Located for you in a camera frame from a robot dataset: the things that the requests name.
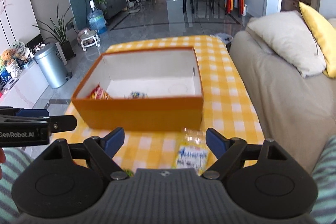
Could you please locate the yellow checked tablecloth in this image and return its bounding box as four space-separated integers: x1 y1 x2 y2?
50 35 265 177

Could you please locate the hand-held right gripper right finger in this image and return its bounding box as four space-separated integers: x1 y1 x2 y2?
201 128 288 179

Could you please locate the brown teddy bear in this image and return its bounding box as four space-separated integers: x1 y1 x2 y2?
0 49 15 67

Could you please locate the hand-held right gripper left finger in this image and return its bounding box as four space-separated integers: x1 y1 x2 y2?
42 127 129 180

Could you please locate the pale blue plastic bag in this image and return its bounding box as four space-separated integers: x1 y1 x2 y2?
209 33 234 44

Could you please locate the beige sofa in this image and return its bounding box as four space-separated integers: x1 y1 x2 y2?
230 10 336 174

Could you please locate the blue water jug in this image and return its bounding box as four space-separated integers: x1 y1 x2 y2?
87 0 108 34

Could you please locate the orange cardboard box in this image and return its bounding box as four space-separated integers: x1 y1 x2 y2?
71 46 205 132

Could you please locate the white low console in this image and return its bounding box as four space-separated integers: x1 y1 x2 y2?
0 60 50 109

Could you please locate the silver metal trash bin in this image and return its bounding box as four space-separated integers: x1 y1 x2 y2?
34 43 72 89

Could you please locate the teal striped fleece cloth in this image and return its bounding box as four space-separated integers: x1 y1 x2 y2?
0 148 34 224
310 135 336 224

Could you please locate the blue white snack packet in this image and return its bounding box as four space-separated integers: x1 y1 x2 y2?
128 91 148 99

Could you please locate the yellow white snack packet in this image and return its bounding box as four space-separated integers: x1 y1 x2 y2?
172 127 210 169

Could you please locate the long-leaf potted plant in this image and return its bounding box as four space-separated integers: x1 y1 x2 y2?
33 4 77 61

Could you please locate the round paper fan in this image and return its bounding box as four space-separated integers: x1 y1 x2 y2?
10 41 27 56

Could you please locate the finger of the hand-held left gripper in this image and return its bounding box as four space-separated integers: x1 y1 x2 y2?
0 115 78 133
0 106 50 117

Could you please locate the small white wheeled stool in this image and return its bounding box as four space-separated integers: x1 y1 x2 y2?
78 28 101 51

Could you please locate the white cushion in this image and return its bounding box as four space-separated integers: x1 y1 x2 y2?
245 11 327 78

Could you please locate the yellow cushion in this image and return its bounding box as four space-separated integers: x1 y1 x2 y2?
299 1 336 79

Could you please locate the red yellow snack packet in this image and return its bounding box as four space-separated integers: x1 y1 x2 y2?
89 84 111 100

